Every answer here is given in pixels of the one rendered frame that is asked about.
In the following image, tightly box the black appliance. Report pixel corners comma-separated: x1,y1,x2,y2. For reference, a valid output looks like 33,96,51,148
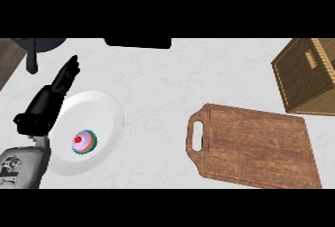
104,38,173,50

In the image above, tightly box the brown wooden cutting board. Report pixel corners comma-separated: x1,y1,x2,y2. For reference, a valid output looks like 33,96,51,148
185,103,324,190

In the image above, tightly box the white round plate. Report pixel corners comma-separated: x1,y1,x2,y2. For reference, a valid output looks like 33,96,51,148
46,90,126,177

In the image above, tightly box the pink frosted cupcake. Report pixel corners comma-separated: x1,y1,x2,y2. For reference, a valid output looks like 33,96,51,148
71,129,99,156

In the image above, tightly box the dark frying pan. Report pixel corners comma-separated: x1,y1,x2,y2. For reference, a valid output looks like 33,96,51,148
9,38,68,74

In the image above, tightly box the brown wicker basket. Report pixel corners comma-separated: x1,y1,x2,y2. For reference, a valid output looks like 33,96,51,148
271,38,335,116

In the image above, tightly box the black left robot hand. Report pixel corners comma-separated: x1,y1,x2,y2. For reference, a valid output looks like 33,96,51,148
12,54,82,137

